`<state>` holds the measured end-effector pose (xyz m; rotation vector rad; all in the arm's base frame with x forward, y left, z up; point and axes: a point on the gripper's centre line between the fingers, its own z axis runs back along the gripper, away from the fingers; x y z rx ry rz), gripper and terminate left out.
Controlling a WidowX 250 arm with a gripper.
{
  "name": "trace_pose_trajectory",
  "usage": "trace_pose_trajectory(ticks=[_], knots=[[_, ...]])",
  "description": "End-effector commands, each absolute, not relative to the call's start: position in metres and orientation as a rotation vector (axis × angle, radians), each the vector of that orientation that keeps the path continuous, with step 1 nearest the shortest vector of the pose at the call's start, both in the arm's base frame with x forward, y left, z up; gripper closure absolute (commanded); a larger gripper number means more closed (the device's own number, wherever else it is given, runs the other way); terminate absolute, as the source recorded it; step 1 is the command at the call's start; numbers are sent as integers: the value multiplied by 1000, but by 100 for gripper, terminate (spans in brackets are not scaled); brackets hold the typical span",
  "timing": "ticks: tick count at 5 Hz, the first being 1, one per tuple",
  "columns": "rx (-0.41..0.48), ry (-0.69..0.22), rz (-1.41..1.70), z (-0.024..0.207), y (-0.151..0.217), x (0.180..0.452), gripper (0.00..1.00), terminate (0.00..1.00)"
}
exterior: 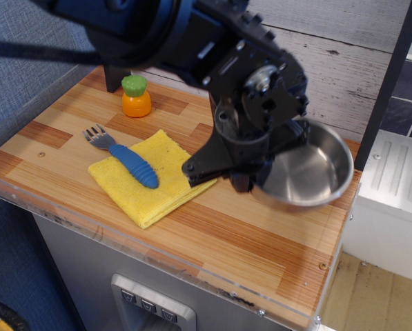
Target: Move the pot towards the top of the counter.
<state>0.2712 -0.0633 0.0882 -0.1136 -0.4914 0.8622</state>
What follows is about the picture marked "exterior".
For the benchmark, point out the dark left post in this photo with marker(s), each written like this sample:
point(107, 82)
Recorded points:
point(114, 76)

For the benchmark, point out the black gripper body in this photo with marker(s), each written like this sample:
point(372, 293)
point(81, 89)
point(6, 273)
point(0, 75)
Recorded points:
point(245, 138)

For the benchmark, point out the white ridged appliance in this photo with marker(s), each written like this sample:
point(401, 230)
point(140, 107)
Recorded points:
point(379, 230)

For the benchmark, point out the dark right post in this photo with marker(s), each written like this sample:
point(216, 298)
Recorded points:
point(393, 71)

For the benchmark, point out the stainless steel pot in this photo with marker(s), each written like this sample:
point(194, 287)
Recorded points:
point(313, 172)

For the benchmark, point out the clear acrylic edge guard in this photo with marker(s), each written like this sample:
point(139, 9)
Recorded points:
point(255, 257)

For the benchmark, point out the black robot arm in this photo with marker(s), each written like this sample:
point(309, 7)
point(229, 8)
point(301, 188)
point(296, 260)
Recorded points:
point(256, 89)

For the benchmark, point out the yellow black object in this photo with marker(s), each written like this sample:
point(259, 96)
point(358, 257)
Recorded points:
point(11, 320)

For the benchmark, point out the orange toy carrot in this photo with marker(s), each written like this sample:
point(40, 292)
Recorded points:
point(136, 101)

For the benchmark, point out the silver dispenser panel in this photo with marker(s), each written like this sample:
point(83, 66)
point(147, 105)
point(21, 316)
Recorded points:
point(143, 308)

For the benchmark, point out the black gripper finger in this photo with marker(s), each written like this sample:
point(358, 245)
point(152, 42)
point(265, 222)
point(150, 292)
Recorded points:
point(242, 181)

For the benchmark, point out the dark post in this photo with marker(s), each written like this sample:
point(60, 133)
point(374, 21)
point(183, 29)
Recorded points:
point(114, 76)
point(393, 71)

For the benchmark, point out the blue handled metal fork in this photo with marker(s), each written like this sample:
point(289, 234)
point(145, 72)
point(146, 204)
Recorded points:
point(137, 166)

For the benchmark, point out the yellow folded cloth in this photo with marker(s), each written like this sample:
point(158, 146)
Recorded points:
point(143, 205)

